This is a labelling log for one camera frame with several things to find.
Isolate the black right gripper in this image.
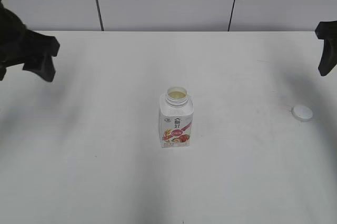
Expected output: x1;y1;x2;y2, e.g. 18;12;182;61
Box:
315;21;337;76

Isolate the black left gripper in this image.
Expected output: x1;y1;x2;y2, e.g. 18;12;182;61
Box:
1;0;60;82

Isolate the white plastic bottle cap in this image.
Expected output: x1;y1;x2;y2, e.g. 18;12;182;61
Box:
291;105;314;122

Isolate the white strawberry yogurt drink bottle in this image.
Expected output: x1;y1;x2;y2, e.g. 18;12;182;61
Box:
158;87;194;148

